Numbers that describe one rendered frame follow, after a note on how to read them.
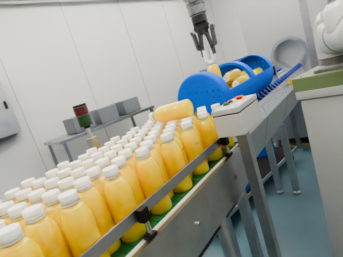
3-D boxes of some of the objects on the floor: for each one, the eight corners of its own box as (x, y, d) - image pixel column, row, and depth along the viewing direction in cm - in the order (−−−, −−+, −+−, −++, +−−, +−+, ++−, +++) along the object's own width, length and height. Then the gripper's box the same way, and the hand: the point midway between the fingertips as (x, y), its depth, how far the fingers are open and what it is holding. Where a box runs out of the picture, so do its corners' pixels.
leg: (271, 278, 152) (244, 179, 141) (268, 286, 148) (240, 185, 136) (261, 276, 156) (234, 179, 144) (258, 283, 152) (230, 184, 140)
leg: (284, 191, 236) (268, 125, 225) (283, 194, 232) (266, 127, 220) (277, 190, 240) (261, 126, 228) (276, 194, 236) (259, 128, 224)
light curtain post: (340, 168, 246) (302, -24, 215) (339, 170, 241) (301, -25, 210) (332, 168, 250) (294, -20, 218) (332, 171, 245) (293, -21, 214)
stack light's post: (167, 324, 144) (97, 135, 124) (163, 331, 141) (90, 138, 121) (161, 322, 147) (92, 136, 126) (157, 328, 143) (85, 139, 123)
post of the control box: (302, 336, 118) (248, 125, 99) (300, 345, 115) (244, 128, 96) (293, 333, 120) (238, 126, 102) (291, 341, 117) (234, 130, 99)
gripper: (216, 8, 130) (228, 56, 134) (188, 21, 140) (200, 65, 145) (209, 8, 124) (222, 58, 129) (180, 21, 134) (194, 67, 139)
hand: (209, 55), depth 136 cm, fingers closed on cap, 4 cm apart
